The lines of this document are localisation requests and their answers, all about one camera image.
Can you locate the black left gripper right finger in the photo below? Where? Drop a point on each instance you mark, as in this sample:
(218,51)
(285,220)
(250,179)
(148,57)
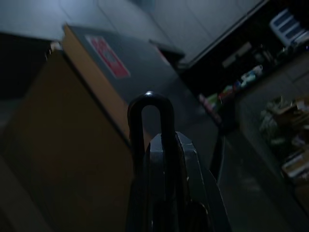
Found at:
(200,193)

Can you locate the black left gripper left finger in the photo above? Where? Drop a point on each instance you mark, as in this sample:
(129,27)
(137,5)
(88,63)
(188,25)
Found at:
(154,181)

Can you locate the cardboard and paper pile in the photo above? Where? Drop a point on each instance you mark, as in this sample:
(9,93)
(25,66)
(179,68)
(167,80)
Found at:
(287,135)

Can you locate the yellow waste bin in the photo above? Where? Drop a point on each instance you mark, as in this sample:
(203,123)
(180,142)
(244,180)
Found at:
(60,120)

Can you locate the dark low shelf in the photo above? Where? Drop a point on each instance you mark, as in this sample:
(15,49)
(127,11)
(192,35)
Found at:
(217,60)

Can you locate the white blue slatted crate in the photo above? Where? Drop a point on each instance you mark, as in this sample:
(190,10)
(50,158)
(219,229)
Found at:
(288,26)

